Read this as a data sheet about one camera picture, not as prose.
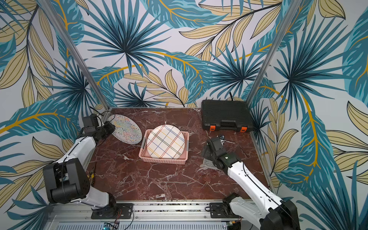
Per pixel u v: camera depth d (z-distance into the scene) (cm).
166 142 95
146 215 74
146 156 92
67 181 43
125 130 94
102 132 73
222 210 73
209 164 88
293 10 69
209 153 74
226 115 103
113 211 67
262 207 41
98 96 110
